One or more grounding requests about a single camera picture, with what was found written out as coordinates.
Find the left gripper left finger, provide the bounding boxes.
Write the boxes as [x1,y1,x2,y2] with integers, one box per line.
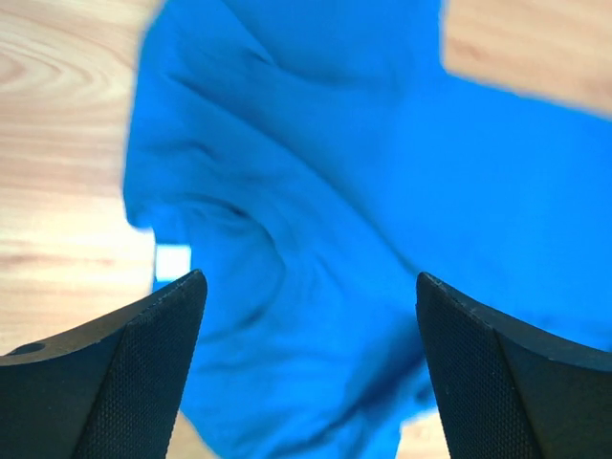
[1,270,208,459]

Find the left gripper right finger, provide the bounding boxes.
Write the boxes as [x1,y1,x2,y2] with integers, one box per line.
[416,273,611,459]

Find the blue t-shirt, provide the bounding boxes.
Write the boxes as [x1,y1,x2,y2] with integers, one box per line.
[123,1,611,458]

